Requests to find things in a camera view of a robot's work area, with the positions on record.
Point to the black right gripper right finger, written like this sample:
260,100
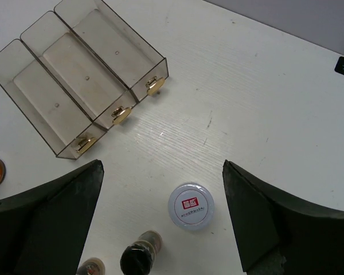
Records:
279,233

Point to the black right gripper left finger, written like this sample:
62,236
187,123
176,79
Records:
43,230

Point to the black-cap spice bottle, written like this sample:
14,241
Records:
92,266

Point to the white-lid brown sauce jar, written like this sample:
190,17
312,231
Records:
191,206

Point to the black-cap pepper grinder bottle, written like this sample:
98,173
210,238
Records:
138,258

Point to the clear tiered acrylic organizer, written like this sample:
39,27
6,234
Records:
78,71

